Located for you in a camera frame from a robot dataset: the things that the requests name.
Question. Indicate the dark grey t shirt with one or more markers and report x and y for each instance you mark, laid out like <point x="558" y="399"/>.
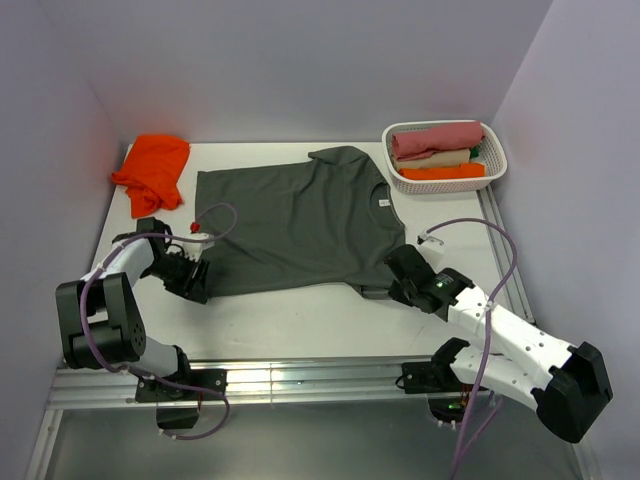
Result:
<point x="327" y="220"/>

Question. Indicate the aluminium rail frame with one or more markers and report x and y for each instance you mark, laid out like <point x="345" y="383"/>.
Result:
<point x="311" y="396"/>

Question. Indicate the rolled orange t shirt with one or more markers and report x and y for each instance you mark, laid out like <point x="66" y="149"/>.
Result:
<point x="461" y="171"/>

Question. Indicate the orange t shirt on table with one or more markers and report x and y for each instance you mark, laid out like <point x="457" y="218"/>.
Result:
<point x="150" y="173"/>

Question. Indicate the white plastic basket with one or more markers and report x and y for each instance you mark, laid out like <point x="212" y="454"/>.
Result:
<point x="491" y="155"/>

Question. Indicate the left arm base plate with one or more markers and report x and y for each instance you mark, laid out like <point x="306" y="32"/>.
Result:
<point x="178" y="410"/>

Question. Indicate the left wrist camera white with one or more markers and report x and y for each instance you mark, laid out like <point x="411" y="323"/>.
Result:
<point x="193" y="245"/>

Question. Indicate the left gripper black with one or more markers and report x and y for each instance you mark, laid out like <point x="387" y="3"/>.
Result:
<point x="193" y="288"/>

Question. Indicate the rolled beige t shirt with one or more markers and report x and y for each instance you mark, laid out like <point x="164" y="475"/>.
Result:
<point x="450" y="158"/>

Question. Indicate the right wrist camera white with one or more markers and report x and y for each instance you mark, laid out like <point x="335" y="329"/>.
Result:
<point x="431" y="248"/>

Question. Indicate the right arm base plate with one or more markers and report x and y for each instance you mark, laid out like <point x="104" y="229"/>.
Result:
<point x="447" y="397"/>

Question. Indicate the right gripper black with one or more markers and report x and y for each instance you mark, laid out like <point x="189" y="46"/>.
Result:
<point x="396" y="292"/>

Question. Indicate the rolled pink t shirt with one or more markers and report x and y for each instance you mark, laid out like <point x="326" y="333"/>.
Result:
<point x="451" y="136"/>

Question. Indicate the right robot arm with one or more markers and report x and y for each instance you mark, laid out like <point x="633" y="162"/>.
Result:
<point x="567" y="386"/>

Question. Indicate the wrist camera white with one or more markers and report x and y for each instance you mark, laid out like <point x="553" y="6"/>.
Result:
<point x="193" y="245"/>
<point x="431" y="248"/>

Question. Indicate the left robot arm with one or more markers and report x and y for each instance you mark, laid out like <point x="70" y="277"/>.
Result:
<point x="102" y="327"/>

